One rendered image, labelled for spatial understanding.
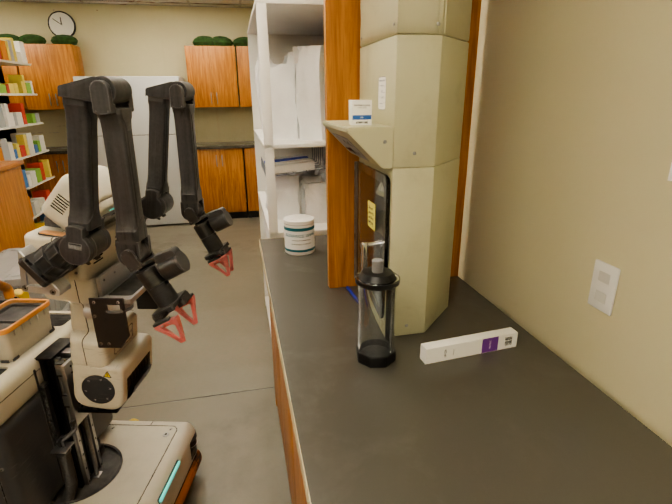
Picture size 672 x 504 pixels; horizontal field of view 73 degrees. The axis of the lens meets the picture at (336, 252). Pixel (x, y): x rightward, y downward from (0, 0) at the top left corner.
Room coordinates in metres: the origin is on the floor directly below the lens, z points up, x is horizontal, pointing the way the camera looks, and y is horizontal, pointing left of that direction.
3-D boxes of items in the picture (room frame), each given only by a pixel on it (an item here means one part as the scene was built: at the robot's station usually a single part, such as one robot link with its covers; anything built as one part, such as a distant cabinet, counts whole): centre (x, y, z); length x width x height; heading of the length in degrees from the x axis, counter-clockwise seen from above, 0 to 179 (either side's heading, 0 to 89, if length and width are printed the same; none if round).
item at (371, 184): (1.27, -0.10, 1.19); 0.30 x 0.01 x 0.40; 12
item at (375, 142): (1.26, -0.05, 1.46); 0.32 x 0.12 x 0.10; 12
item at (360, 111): (1.20, -0.06, 1.54); 0.05 x 0.05 x 0.06; 8
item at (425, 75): (1.30, -0.23, 1.33); 0.32 x 0.25 x 0.77; 12
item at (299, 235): (1.87, 0.16, 1.02); 0.13 x 0.13 x 0.15
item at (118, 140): (1.07, 0.50, 1.40); 0.11 x 0.06 x 0.43; 178
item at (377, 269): (1.01, -0.10, 1.18); 0.09 x 0.09 x 0.07
